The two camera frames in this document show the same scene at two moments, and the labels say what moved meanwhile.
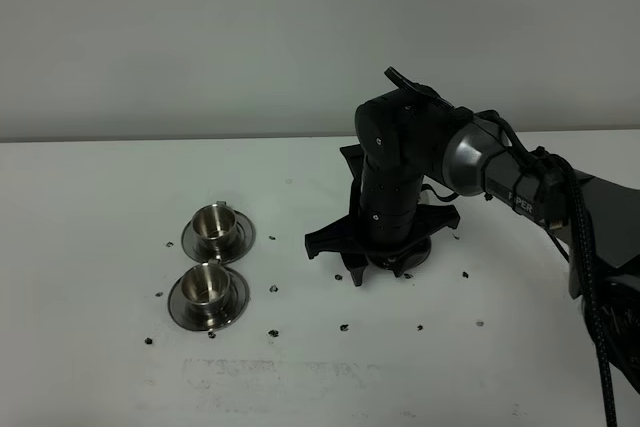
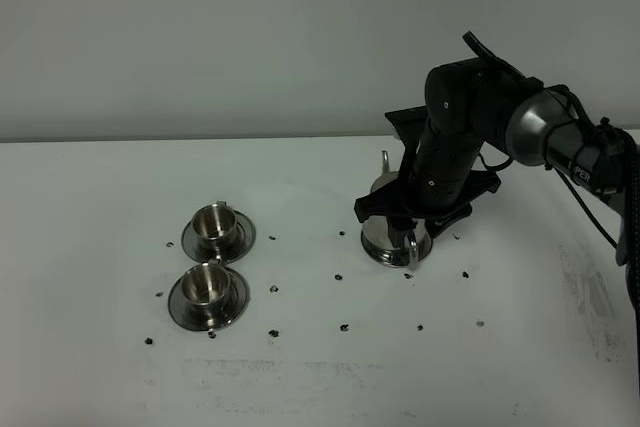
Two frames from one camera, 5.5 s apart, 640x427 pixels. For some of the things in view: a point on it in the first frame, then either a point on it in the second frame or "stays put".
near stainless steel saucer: (238, 305) stays put
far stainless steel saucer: (244, 241) stays put
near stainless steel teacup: (206, 284) stays put
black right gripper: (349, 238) → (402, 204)
